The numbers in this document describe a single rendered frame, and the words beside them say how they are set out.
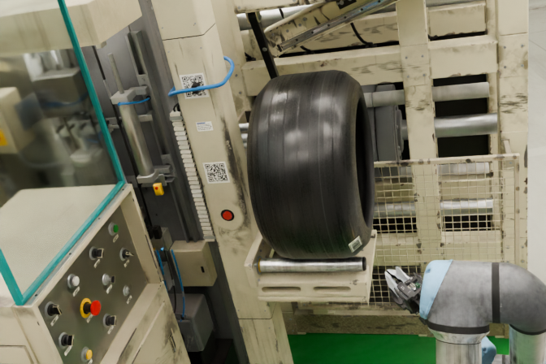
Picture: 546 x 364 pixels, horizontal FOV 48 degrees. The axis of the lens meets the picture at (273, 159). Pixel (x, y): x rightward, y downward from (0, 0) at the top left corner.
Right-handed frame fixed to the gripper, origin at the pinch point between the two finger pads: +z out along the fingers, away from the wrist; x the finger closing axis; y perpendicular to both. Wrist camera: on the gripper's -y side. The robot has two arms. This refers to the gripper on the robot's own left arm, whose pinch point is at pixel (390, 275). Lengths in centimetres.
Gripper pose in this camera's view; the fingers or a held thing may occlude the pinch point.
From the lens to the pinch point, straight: 172.2
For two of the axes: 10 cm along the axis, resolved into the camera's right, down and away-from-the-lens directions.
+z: -4.9, -4.3, 7.6
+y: -4.1, -6.6, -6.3
